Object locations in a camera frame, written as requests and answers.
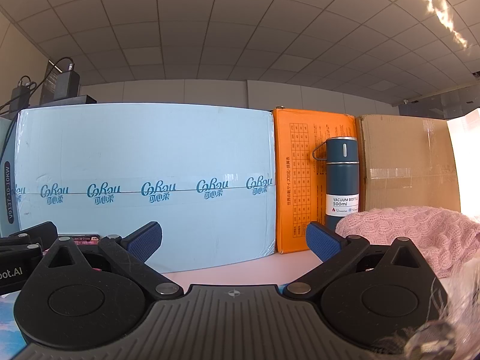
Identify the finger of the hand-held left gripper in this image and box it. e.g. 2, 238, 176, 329
0, 238, 45, 259
8, 221, 59, 246

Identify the white paper box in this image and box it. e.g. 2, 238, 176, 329
446, 107, 480, 218

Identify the dark blue vacuum bottle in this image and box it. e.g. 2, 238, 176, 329
312, 136, 360, 231

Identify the light blue box with dark label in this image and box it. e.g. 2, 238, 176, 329
0, 116, 19, 239

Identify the translucent plastic bag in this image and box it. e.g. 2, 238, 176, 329
375, 255, 480, 360

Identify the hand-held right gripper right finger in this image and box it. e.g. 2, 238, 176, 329
281, 222, 437, 301

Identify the smartphone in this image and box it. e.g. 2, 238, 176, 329
69, 233, 102, 247

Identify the blue and pink desk mat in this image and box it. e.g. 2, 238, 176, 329
0, 290, 24, 360

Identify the black cable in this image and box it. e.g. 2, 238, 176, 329
0, 101, 19, 166

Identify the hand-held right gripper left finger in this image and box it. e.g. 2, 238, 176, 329
37, 222, 184, 301

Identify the orange printed box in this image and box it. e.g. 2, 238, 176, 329
272, 107, 361, 254

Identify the pink knit sweater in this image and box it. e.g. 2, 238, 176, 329
335, 206, 480, 279

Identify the black power adapter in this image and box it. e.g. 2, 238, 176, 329
54, 57, 80, 101
10, 76, 36, 110

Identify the large light blue carton box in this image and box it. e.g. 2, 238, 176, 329
14, 106, 277, 274

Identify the brown cardboard box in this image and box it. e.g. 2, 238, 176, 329
355, 114, 461, 212

